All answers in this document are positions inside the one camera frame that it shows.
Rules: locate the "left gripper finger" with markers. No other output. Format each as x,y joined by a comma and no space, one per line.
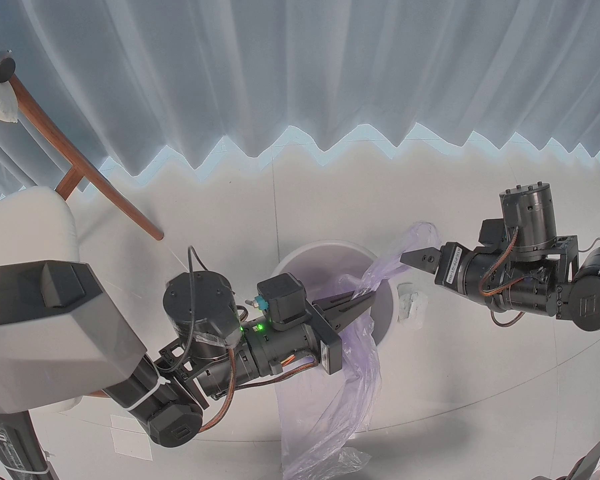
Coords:
345,313
330,303

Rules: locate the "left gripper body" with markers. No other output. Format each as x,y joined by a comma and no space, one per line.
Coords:
290,343

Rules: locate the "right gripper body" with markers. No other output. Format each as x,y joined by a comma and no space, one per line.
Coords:
472,273

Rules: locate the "white paper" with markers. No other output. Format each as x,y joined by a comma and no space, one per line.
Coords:
414,305

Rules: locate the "purple plastic bag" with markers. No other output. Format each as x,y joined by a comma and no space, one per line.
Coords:
330,418

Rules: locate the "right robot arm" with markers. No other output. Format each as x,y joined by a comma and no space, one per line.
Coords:
530,218

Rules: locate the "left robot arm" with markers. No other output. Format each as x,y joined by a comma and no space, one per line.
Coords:
55,328

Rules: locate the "white trash bin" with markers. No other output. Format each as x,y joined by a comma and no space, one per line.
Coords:
325,255

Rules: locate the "blue-green curtain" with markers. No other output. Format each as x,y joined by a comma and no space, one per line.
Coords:
330,43

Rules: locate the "wooden chair with white cushions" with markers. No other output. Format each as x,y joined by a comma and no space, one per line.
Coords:
30,218

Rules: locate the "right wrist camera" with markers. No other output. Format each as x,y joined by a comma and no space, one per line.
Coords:
491,233

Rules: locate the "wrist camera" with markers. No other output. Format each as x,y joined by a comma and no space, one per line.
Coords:
491,233
282,298

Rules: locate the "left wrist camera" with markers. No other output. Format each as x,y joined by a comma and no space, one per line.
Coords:
282,298

